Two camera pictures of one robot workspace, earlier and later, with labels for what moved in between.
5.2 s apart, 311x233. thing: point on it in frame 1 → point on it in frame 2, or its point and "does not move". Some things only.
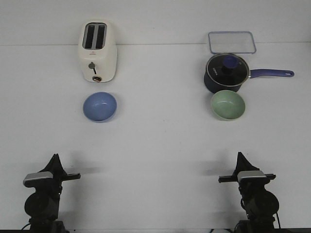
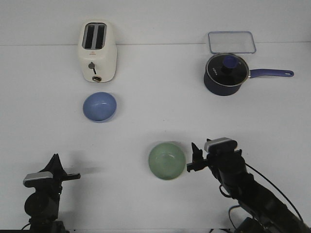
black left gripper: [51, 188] does not move
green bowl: [228, 105] → [167, 161]
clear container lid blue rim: [232, 42] does not move
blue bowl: [99, 107] does not move
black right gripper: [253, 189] → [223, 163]
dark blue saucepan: [214, 87] does not move
